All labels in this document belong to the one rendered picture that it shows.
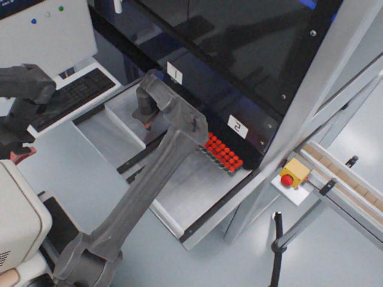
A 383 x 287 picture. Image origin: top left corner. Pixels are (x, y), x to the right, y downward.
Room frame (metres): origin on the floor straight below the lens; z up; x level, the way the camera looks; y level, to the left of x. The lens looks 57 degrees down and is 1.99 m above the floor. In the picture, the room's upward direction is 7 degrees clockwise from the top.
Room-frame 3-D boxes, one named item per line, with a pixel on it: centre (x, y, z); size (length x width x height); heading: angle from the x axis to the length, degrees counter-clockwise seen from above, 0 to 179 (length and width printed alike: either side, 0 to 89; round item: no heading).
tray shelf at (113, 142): (0.71, 0.08, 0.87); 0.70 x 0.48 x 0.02; 50
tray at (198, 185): (0.57, -0.03, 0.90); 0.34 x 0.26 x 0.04; 139
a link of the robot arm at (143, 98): (0.76, 0.18, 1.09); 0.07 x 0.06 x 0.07; 169
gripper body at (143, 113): (0.75, 0.18, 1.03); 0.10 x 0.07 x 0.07; 154
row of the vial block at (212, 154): (0.65, -0.10, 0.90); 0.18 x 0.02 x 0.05; 49
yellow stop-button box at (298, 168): (0.58, -0.37, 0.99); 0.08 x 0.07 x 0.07; 140
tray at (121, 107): (0.87, 0.16, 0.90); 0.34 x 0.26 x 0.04; 140
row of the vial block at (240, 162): (0.68, -0.13, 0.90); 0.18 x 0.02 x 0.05; 49
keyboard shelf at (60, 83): (0.95, 0.61, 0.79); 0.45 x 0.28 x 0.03; 141
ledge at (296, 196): (0.60, -0.40, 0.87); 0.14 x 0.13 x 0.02; 140
